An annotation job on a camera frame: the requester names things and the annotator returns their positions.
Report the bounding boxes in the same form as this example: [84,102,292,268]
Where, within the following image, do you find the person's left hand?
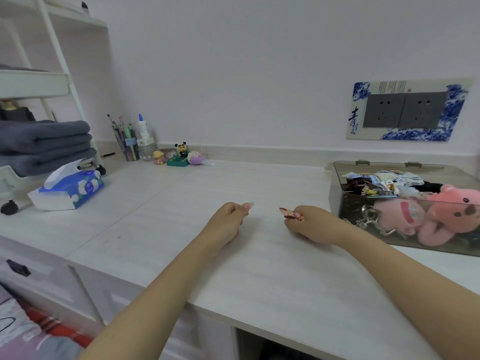
[200,201,251,250]

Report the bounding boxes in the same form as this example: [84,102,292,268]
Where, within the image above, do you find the person's right hand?
[284,205,356,247]

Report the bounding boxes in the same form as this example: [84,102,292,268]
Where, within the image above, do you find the transparent grey storage box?
[324,159,480,258]

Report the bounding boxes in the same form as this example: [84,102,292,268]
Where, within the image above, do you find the clear wavy hair claw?
[343,205,397,237]

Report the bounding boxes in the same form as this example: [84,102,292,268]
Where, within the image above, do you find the blue lace bow clip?
[344,170,425,196]

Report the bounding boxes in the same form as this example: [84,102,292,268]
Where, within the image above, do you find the black fabric bow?
[412,181,444,196]

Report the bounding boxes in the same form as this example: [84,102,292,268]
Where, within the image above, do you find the pink beaver plush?
[418,184,480,247]

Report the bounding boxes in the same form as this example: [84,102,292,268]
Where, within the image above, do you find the person's left forearm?
[78,235,233,360]

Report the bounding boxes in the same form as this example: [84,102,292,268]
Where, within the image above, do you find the person's right forearm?
[337,226,480,360]

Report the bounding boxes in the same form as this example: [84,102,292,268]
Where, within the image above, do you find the clear plastic bottle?
[135,137,158,158]

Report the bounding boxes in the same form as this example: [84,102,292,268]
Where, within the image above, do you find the white bottle with blue cap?
[136,113,151,139]

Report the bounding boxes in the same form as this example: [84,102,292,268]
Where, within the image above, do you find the blue white tissue pack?
[26,157,105,212]

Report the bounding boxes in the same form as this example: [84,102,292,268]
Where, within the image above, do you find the white drawer cabinet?
[0,235,237,360]

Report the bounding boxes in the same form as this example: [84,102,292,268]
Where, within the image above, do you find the dark grey folded towel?
[0,119,92,148]
[0,147,98,178]
[0,132,94,156]
[0,63,50,73]

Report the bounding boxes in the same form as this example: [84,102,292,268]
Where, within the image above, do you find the colourful bedding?
[0,282,95,360]

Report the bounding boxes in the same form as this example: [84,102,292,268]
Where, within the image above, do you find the dark grey cloth item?
[0,104,37,123]

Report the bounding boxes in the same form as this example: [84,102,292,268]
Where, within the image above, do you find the white shelf rack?
[0,0,110,216]

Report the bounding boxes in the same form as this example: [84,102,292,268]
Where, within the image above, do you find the blue floral socket frame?
[345,77,475,143]

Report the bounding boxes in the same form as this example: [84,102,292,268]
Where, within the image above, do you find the grey wall socket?
[397,90,449,131]
[362,92,408,129]

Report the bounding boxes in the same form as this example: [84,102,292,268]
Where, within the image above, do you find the black drawer handle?
[6,259,32,277]

